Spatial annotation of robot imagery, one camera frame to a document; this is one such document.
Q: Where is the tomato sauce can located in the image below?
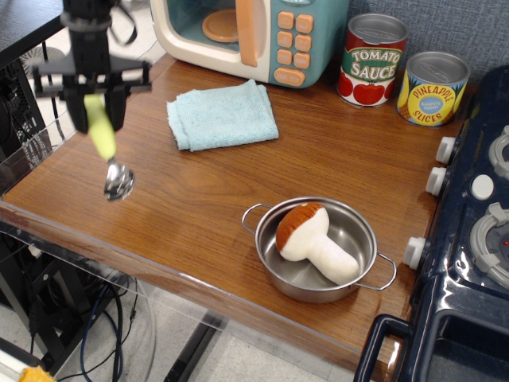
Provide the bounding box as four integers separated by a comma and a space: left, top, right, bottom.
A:
337, 13, 410, 107

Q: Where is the toy microwave oven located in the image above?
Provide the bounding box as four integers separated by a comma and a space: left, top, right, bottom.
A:
150, 0, 349, 88

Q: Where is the black cable under table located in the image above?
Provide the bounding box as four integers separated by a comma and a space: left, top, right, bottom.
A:
59, 278, 140, 382

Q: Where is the black desk on left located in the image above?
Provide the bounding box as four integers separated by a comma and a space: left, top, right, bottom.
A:
1, 1, 63, 160

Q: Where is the black table leg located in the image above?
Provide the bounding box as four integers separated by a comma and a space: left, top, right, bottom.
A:
163, 323, 217, 382

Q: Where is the pineapple slices can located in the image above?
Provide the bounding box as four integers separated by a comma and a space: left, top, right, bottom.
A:
397, 51, 471, 127

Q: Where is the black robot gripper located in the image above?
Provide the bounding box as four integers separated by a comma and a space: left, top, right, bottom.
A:
33, 14, 151, 134

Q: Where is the stainless steel pot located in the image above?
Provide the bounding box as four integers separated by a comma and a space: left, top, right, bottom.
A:
250, 197, 387, 303

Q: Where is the spoon with yellow-green handle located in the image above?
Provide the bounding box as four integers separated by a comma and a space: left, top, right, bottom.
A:
84, 94, 135, 201

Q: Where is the dark blue toy stove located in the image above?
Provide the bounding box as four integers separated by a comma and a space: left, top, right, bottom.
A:
355, 66, 508, 381

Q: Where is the blue cable under table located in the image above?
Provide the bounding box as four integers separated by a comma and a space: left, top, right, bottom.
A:
80, 280, 124, 382

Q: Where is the plush mushroom toy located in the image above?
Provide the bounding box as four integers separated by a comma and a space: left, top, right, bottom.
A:
276, 202, 360, 285

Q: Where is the light blue folded towel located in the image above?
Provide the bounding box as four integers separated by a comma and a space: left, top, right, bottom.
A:
167, 80, 279, 152

